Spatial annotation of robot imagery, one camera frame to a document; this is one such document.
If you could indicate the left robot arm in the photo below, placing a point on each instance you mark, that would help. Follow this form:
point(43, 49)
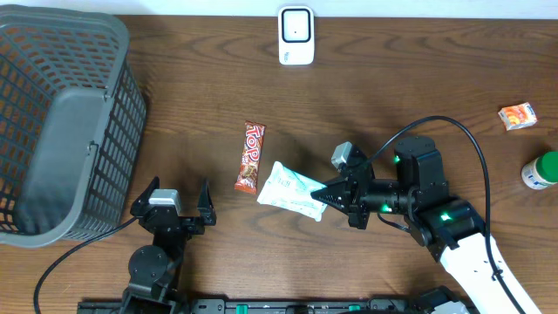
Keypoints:
point(155, 269)

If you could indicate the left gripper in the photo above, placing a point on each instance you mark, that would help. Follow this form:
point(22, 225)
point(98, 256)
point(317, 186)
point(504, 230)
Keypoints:
point(195, 227)

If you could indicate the light blue wipes pack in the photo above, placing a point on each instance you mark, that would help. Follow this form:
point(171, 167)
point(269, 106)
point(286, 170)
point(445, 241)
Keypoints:
point(290, 190)

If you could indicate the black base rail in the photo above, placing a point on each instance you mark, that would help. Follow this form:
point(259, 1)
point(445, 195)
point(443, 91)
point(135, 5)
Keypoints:
point(376, 305)

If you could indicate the green lid jar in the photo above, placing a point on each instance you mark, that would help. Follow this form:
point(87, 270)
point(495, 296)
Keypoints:
point(541, 172)

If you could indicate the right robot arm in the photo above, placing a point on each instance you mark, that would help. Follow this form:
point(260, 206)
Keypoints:
point(448, 226)

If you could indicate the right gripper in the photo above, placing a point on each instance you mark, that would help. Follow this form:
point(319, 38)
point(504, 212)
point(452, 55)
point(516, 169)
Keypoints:
point(347, 196)

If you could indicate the grey plastic basket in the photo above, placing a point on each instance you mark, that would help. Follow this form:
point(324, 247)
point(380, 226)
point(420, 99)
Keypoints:
point(72, 117)

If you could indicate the small orange box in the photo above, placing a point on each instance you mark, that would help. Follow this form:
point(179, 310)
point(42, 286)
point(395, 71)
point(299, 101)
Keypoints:
point(518, 116)

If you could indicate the white barcode scanner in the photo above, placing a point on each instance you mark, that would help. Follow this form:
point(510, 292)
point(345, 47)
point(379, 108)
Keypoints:
point(296, 35)

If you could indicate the red chocolate bar wrapper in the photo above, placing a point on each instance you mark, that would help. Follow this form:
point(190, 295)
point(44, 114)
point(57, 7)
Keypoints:
point(251, 155)

